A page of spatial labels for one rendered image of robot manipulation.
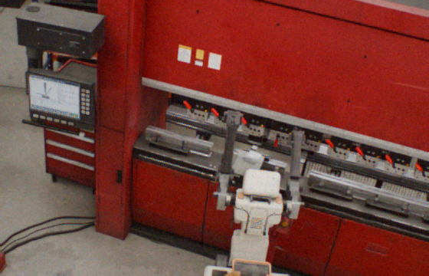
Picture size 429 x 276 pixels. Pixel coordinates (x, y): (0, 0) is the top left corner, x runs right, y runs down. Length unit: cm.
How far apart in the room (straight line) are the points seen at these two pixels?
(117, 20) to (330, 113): 149
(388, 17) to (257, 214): 138
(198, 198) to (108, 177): 68
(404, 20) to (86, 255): 291
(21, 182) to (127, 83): 183
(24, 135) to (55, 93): 220
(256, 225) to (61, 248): 186
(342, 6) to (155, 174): 188
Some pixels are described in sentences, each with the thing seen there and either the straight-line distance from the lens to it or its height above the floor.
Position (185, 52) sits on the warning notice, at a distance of 431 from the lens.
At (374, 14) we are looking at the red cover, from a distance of 391.
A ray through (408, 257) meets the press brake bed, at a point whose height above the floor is 58.
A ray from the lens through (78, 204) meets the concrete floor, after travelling 555.
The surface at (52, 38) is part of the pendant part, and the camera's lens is 403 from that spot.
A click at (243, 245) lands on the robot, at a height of 86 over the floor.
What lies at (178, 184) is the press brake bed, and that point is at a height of 65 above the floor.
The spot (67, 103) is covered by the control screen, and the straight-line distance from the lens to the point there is 419.
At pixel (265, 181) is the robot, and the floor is 135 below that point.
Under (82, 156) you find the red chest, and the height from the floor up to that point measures 42.
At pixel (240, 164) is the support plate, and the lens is 446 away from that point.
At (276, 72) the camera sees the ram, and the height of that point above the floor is 169.
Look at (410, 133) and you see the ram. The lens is 427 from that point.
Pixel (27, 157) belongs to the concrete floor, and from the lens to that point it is 607.
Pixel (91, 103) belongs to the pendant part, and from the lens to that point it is 412.
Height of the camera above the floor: 370
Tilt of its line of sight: 35 degrees down
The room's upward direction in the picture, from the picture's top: 7 degrees clockwise
